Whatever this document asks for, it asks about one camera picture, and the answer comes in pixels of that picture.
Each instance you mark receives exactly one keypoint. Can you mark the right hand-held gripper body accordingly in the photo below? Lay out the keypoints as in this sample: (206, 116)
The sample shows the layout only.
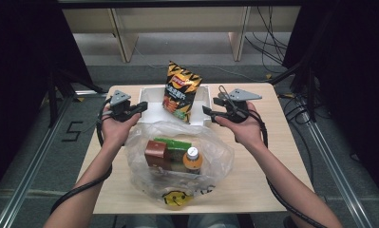
(237, 109)

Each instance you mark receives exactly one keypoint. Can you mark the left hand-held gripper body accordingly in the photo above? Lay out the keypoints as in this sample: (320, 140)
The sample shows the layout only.
(120, 107)

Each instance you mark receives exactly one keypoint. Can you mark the white plastic bin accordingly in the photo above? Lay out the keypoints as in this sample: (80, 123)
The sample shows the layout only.
(150, 109)

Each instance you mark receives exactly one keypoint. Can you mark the yellow black chip bag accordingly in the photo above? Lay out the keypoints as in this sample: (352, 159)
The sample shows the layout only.
(180, 91)

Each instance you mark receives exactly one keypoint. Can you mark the clear plastic bag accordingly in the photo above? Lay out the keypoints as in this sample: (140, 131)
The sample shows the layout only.
(220, 158)

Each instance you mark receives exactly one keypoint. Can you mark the brown carton box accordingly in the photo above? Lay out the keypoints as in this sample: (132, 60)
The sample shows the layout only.
(157, 153)

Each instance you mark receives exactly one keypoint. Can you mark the green snack packet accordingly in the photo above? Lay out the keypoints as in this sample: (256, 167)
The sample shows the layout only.
(174, 147)

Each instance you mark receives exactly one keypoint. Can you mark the orange drink bottle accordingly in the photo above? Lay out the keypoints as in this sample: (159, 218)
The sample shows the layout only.
(192, 161)

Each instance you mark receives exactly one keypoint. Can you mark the person's left hand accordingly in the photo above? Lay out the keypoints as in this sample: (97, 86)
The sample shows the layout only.
(116, 133)

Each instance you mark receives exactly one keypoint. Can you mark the person's right hand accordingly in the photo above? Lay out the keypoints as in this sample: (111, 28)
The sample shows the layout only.
(249, 131)

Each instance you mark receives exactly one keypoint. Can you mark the black metal stand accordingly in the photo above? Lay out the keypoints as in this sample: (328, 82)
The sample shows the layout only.
(310, 91)
(52, 101)

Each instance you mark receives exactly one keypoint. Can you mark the beige desk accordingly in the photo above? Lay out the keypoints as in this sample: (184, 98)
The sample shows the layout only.
(177, 19)

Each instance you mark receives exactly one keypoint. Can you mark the person's right leg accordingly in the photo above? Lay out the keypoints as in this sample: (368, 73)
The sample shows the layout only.
(214, 221)

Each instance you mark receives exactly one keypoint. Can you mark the person's leg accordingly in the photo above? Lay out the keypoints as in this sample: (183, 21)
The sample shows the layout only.
(152, 222)
(214, 221)

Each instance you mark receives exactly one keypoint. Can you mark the person's left leg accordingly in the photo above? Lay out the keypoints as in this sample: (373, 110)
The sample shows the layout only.
(152, 222)

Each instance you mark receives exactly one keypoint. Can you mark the dark curtain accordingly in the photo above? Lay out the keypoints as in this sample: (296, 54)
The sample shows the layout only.
(358, 79)
(16, 79)

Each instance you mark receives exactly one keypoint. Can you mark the aluminium floor rail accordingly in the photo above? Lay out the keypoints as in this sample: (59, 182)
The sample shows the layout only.
(336, 171)
(28, 174)

